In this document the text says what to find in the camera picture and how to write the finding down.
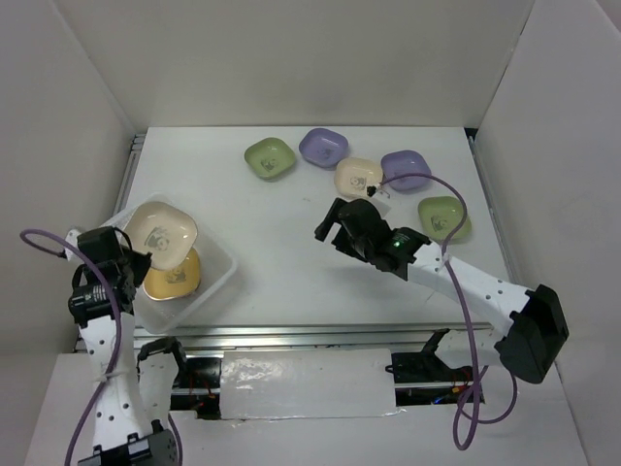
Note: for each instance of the white plastic bin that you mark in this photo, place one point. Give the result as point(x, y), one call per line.
point(218, 265)

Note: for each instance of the purple plate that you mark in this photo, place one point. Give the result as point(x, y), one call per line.
point(324, 148)
point(403, 164)

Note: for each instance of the purple plate back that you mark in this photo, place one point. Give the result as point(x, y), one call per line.
point(324, 148)

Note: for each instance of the yellow plate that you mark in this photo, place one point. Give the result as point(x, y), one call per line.
point(174, 283)

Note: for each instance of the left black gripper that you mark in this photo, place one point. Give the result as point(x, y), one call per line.
point(144, 262)

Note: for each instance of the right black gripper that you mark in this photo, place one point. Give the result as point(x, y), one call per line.
point(326, 225)

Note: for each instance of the white cover panel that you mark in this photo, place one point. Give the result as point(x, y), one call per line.
point(317, 383)

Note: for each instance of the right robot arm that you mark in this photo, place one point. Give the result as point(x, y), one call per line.
point(530, 322)

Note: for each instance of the purple plate right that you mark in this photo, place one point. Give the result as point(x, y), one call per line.
point(403, 164)

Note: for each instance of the cream plate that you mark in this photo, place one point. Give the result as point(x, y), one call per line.
point(353, 177)
point(162, 230)

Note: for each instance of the aluminium rail frame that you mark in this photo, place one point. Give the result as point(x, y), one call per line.
point(289, 289)

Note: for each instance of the green plate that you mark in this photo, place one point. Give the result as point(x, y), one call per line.
point(440, 215)
point(270, 158)

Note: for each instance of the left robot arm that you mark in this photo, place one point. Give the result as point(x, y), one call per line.
point(131, 399)

